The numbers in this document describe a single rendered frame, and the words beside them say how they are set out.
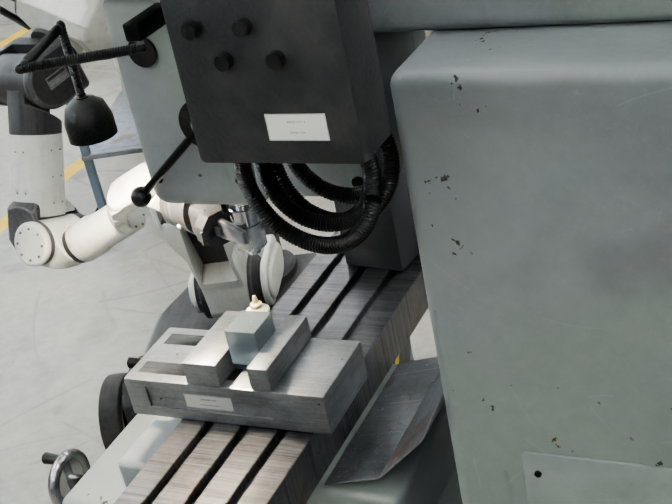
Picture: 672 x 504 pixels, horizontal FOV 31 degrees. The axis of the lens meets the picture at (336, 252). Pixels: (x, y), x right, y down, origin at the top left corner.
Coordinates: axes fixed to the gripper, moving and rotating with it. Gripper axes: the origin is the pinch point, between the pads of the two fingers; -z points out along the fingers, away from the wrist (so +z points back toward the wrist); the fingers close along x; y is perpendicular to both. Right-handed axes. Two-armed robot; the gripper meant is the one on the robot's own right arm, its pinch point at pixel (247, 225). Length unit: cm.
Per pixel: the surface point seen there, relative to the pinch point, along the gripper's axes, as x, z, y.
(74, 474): -22, 47, 57
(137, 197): -15.8, 1.3, -11.7
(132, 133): 130, 279, 95
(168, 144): -10.3, -1.4, -18.1
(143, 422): -9, 37, 48
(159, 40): -9.1, -4.0, -33.2
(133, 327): 67, 195, 125
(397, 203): 35.7, 7.1, 14.6
